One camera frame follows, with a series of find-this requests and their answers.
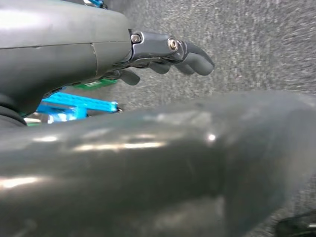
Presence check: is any blue metal shelf rack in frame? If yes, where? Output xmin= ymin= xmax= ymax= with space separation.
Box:
xmin=25 ymin=0 xmax=124 ymax=125

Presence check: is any green plastic crate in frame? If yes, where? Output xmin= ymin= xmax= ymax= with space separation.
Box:
xmin=74 ymin=78 xmax=119 ymax=89

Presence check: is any grey left robot leg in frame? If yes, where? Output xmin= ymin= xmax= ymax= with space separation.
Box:
xmin=0 ymin=91 xmax=316 ymax=237

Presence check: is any black left robot foot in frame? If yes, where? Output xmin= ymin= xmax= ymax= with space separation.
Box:
xmin=275 ymin=209 xmax=316 ymax=237

